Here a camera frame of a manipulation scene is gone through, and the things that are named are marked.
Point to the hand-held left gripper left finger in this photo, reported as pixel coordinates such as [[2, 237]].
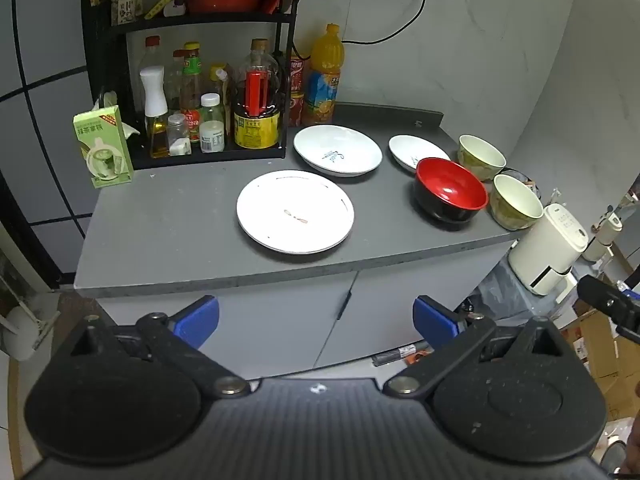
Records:
[[197, 319]]

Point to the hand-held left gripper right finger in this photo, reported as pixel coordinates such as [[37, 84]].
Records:
[[434, 320]]

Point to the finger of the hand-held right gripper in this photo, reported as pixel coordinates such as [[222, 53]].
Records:
[[607, 302]]

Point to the large white plate brown rim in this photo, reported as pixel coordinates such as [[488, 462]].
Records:
[[295, 210]]

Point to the white deep plate blue print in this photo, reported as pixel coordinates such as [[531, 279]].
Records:
[[337, 147]]

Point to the cardboard box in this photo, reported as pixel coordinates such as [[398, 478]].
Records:
[[597, 355]]

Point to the clear plastic bag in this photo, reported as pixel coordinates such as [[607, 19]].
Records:
[[500, 290]]

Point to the grey cabinet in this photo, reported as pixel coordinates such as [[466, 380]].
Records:
[[280, 320]]

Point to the red and black bowl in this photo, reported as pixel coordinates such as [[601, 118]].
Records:
[[450, 190]]

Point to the green patterned bowl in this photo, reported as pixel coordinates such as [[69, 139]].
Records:
[[482, 155], [515, 200]]

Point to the small white plate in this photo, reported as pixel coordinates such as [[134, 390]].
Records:
[[412, 150]]

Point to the white round stool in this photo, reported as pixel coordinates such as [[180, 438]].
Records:
[[22, 332]]

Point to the green tea carton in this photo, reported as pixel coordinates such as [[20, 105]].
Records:
[[102, 150]]

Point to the dark sauce bottle yellow label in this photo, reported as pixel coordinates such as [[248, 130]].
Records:
[[256, 130]]

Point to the white top oil dispenser bottle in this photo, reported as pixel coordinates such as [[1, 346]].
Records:
[[154, 95]]

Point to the red soda can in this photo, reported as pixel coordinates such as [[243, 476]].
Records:
[[297, 74], [296, 109]]

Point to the green label sauce bottle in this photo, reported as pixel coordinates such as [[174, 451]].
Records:
[[191, 85]]

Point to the yellow squeeze bottle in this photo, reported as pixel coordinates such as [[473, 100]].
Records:
[[219, 85]]

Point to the orange juice bottle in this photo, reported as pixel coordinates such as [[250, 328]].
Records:
[[324, 85]]

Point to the clear bottle red cap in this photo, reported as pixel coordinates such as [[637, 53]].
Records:
[[153, 52]]

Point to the black storage rack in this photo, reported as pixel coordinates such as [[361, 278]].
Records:
[[105, 60]]

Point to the red plastic basket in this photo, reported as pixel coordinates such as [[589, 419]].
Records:
[[225, 1]]

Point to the brown snack packet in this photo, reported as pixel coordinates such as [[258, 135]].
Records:
[[127, 7]]

